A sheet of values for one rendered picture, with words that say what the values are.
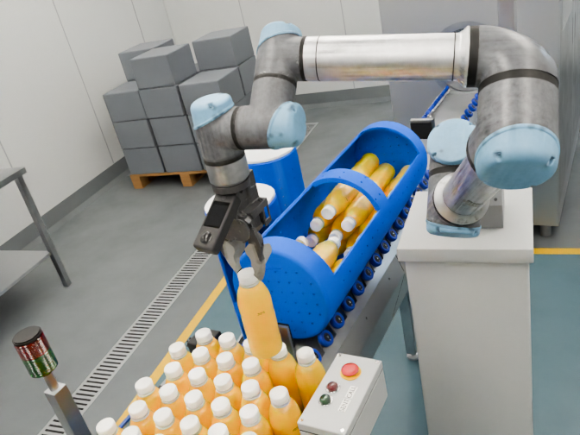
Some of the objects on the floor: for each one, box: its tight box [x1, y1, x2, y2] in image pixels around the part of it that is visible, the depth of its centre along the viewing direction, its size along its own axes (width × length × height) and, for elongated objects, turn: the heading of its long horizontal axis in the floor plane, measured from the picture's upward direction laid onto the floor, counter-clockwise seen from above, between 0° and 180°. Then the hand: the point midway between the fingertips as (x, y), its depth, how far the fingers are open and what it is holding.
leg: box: [400, 291, 418, 361], centre depth 260 cm, size 6×6×63 cm
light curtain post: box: [497, 0, 517, 32], centre depth 249 cm, size 6×6×170 cm
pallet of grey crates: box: [103, 26, 256, 189], centre depth 533 cm, size 120×80×119 cm
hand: (248, 274), depth 113 cm, fingers closed on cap, 4 cm apart
